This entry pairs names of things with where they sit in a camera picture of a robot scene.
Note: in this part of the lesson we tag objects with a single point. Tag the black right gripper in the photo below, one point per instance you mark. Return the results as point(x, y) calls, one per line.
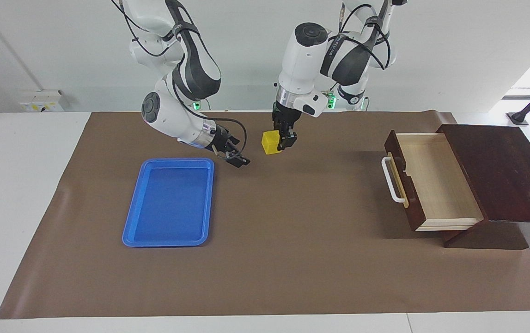
point(223, 141)

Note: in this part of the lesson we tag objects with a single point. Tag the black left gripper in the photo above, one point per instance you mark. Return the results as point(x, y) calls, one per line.
point(285, 119)

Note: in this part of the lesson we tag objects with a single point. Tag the yellow cube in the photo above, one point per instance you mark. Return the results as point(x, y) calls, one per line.
point(270, 142)

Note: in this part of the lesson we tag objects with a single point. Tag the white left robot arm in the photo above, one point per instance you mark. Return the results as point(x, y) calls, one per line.
point(301, 60)

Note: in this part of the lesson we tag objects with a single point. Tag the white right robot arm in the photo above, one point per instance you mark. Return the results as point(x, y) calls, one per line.
point(167, 113)

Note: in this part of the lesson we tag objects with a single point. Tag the dark wooden drawer cabinet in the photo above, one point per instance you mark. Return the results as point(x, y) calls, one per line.
point(509, 171)

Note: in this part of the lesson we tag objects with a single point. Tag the blue plastic tray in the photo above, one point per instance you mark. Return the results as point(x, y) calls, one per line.
point(170, 203)

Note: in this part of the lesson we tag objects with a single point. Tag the brown table mat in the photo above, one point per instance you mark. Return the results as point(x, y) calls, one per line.
point(292, 222)

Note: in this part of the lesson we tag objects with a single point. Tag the white wall socket box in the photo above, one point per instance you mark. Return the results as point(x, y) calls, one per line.
point(40, 101)

